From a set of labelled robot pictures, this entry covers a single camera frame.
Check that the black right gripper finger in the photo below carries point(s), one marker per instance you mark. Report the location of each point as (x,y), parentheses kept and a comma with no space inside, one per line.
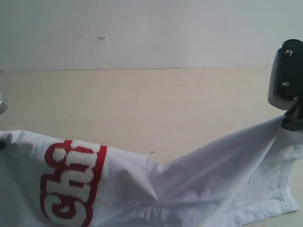
(294,116)

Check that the white t-shirt red lettering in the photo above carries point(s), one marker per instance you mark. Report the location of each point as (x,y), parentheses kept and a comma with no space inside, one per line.
(236,180)

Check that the small white wall fixture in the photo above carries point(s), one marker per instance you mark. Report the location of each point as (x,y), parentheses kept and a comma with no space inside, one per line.
(102,37)

